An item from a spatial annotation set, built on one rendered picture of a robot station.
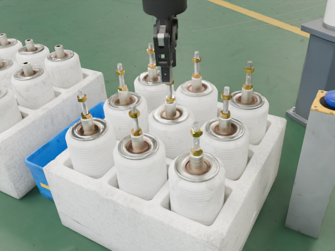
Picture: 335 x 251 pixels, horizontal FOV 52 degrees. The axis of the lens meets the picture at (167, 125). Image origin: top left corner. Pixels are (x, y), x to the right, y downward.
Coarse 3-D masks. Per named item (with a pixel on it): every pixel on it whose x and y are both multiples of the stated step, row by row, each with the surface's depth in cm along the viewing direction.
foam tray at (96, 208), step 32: (64, 160) 72; (256, 160) 69; (64, 192) 71; (96, 192) 64; (160, 192) 63; (224, 192) 65; (256, 192) 70; (64, 224) 80; (96, 224) 71; (128, 224) 64; (160, 224) 59; (192, 224) 57; (224, 224) 57
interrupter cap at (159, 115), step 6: (156, 108) 73; (162, 108) 73; (180, 108) 72; (186, 108) 72; (156, 114) 71; (162, 114) 71; (180, 114) 71; (186, 114) 70; (156, 120) 69; (162, 120) 69; (168, 120) 69; (174, 120) 69; (180, 120) 69
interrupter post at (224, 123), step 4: (220, 116) 64; (220, 120) 64; (224, 120) 64; (228, 120) 64; (220, 124) 65; (224, 124) 64; (228, 124) 64; (220, 128) 65; (224, 128) 65; (228, 128) 65; (224, 132) 65
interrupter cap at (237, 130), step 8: (216, 120) 68; (232, 120) 68; (208, 128) 66; (216, 128) 66; (232, 128) 66; (240, 128) 66; (216, 136) 64; (224, 136) 64; (232, 136) 64; (240, 136) 64
